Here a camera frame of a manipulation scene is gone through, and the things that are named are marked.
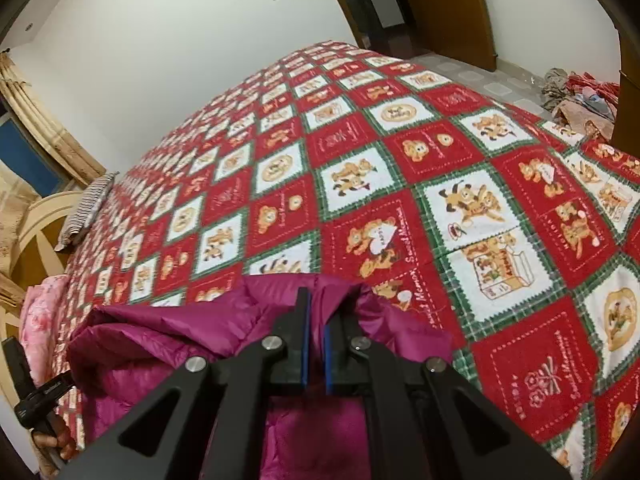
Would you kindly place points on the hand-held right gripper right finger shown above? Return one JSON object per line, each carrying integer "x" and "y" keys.
{"x": 334, "y": 360}

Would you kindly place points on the striped pillow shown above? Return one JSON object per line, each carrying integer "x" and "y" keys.
{"x": 87, "y": 210}

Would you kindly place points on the person's left hand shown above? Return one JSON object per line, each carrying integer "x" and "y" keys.
{"x": 52, "y": 445}

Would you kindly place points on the narrow beige patterned curtain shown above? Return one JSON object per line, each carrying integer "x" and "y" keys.
{"x": 55, "y": 130}

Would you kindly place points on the cream wooden headboard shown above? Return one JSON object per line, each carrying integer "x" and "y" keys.
{"x": 35, "y": 220}

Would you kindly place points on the pink floral quilt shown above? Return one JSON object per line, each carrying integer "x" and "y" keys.
{"x": 42, "y": 320}

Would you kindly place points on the magenta puffer jacket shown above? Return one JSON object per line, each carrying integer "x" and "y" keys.
{"x": 150, "y": 340}

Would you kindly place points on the brown door frame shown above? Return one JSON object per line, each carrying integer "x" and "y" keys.
{"x": 345, "y": 5}

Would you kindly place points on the brown wooden door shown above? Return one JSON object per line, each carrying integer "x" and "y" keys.
{"x": 440, "y": 10}

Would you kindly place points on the red checked printed blanket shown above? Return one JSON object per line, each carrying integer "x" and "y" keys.
{"x": 450, "y": 160}

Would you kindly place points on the pile of clothes on floor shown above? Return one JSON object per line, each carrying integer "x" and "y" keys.
{"x": 580, "y": 105}

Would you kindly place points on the brown wooden dresser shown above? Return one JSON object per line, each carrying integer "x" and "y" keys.
{"x": 627, "y": 100}

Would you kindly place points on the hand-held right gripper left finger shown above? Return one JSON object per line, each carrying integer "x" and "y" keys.
{"x": 295, "y": 355}

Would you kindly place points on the window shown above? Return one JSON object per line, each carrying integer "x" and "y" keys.
{"x": 25, "y": 155}

